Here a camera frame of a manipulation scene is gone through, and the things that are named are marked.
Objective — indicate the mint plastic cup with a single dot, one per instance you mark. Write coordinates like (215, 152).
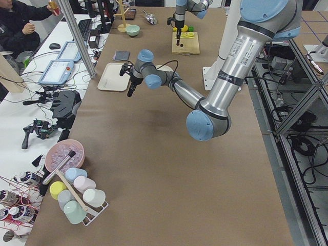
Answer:
(74, 212)

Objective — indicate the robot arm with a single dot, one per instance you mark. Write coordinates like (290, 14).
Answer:
(182, 6)
(260, 22)

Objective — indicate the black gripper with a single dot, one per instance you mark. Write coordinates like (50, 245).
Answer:
(178, 23)
(134, 80)

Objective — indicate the white plastic cup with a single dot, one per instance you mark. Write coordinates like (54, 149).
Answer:
(94, 197)

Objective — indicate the black keyboard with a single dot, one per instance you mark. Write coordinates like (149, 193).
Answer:
(84, 28)

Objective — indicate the grey folded cloth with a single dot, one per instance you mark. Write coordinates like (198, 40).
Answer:
(121, 56)

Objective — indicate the aluminium frame post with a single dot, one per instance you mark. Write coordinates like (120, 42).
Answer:
(74, 29)

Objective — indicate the grey plastic cup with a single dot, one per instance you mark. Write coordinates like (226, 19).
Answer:
(64, 197)

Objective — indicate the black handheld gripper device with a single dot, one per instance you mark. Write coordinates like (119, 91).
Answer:
(42, 128)

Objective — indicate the blue plastic cup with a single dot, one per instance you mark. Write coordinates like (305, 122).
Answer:
(72, 173)

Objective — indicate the teach pendant tablet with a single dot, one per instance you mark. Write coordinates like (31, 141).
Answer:
(57, 72)
(69, 51)

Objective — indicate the seated person in black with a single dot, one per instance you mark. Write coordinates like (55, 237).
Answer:
(18, 33)

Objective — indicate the yellow plastic cup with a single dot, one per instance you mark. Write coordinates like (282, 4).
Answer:
(56, 188)

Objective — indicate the pink plastic cup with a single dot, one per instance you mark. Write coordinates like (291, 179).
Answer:
(82, 183)

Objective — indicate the mint green bowl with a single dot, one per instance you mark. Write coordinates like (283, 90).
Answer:
(132, 30)

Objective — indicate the wooden mug tree stand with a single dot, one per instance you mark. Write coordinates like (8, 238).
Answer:
(123, 10)

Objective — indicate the beige round plate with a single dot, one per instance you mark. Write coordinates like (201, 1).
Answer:
(164, 68)

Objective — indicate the metal handle black tip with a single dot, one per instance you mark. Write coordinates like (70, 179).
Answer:
(59, 166)

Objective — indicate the white cup rack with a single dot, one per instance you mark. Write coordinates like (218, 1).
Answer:
(92, 212)

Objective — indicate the bamboo cutting board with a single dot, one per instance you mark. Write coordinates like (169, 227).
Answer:
(190, 45)

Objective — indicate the white rabbit tray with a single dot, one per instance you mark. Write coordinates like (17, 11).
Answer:
(111, 80)

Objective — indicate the metal scoop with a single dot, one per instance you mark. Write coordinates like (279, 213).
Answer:
(151, 19)

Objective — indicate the pink bowl with ice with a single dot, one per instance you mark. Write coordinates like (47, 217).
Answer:
(60, 151)

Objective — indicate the black computer mouse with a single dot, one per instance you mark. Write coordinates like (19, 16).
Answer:
(54, 46)

